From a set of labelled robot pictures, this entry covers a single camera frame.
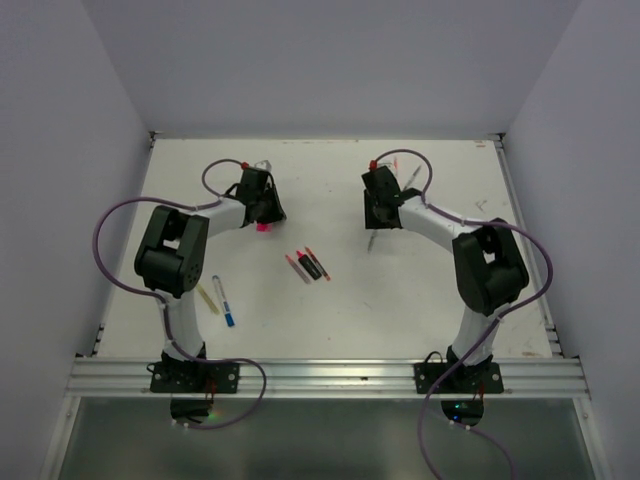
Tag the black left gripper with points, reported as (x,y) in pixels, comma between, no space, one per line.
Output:
(276,213)

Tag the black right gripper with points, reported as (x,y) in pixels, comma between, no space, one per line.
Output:
(371,219)

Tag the pink clear pen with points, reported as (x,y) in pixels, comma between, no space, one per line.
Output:
(298,269)

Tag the red orange-tipped pen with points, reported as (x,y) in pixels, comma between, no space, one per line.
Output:
(317,263)

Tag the black highlighter body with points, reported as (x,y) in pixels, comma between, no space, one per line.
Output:
(308,265)

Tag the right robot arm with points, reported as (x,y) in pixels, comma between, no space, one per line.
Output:
(490,272)

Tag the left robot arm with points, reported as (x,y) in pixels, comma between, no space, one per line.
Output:
(171,256)

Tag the clear purple pen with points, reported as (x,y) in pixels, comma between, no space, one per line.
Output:
(412,178)

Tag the pale yellow pen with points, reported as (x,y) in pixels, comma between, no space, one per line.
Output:
(208,300)

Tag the blue capped white pen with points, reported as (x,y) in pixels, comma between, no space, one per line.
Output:
(219,289)

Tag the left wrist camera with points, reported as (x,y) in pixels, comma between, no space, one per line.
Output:
(264,165)

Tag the left aluminium side rail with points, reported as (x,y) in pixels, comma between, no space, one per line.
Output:
(118,176)

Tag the aluminium side rail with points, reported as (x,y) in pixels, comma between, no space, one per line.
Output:
(118,176)
(530,251)

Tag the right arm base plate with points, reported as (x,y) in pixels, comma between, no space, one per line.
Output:
(484,377)

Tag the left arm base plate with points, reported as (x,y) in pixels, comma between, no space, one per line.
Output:
(171,376)

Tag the right aluminium side rail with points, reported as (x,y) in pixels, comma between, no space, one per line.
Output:
(530,251)

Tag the aluminium front rail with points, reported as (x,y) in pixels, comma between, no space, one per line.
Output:
(529,378)

